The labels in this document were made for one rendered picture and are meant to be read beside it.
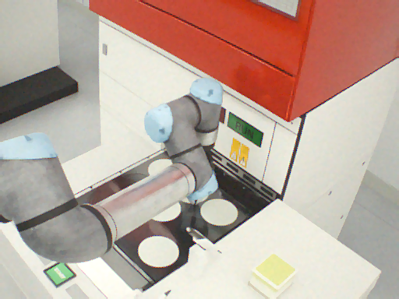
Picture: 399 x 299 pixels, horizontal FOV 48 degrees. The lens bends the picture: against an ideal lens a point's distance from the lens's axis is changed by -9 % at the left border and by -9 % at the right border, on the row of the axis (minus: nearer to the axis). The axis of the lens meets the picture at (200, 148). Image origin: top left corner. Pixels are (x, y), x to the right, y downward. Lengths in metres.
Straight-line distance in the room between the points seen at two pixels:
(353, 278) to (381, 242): 1.55
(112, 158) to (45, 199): 0.83
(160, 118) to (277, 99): 0.26
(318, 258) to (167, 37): 0.68
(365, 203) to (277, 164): 1.70
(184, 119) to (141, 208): 0.25
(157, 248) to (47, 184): 0.50
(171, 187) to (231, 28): 0.39
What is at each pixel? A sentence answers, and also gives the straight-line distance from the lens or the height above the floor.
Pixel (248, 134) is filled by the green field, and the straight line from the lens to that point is 1.24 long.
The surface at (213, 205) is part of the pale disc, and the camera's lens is 1.31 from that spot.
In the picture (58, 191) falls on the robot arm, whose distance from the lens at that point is 0.76.
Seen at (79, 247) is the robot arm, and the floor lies 1.22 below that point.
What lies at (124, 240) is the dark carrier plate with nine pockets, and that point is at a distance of 1.20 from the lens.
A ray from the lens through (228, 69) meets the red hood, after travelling 1.15.
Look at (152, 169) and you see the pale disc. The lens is 1.40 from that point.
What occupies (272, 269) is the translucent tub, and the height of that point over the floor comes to 1.03.
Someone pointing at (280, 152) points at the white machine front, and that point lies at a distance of 1.20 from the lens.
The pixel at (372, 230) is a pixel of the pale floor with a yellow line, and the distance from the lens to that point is 2.73.
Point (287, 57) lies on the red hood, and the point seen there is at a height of 1.38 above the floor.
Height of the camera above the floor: 1.82
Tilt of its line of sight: 38 degrees down
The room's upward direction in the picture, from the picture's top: 7 degrees clockwise
